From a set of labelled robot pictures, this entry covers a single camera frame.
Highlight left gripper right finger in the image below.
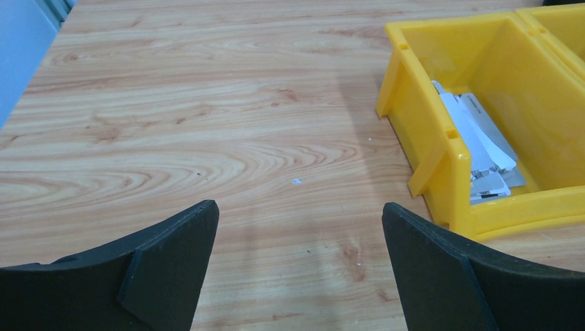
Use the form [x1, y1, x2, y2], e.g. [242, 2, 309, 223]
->
[381, 202, 584, 330]

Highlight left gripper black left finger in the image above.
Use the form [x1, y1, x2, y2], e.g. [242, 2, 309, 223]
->
[1, 200, 219, 330]

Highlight silver cards in bin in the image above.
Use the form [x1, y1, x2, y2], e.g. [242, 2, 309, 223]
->
[432, 81, 527, 205]

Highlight left yellow bin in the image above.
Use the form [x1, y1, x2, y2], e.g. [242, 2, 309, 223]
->
[376, 12, 584, 240]

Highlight yellow bin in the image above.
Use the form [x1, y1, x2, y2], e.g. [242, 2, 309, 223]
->
[376, 12, 584, 240]
[516, 3, 584, 79]

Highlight middle yellow bin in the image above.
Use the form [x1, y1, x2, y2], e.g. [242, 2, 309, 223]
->
[516, 3, 584, 79]

